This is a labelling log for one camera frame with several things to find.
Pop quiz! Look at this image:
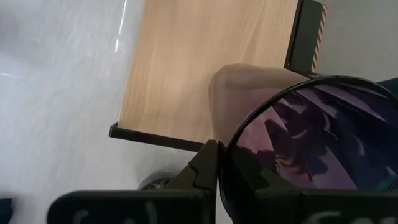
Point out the dark blue cloth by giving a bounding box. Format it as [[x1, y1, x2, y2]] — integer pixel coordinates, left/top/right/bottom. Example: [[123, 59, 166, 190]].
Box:
[[0, 198, 13, 224]]

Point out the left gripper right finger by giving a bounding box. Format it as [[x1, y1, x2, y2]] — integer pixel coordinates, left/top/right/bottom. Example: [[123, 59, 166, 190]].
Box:
[[256, 169, 398, 224]]

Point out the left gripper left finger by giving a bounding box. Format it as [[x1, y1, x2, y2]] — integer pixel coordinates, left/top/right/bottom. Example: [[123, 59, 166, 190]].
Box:
[[46, 139, 218, 224]]

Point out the wooden shelf with black ends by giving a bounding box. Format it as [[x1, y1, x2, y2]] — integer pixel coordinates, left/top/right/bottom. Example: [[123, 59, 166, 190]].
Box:
[[108, 0, 327, 153]]

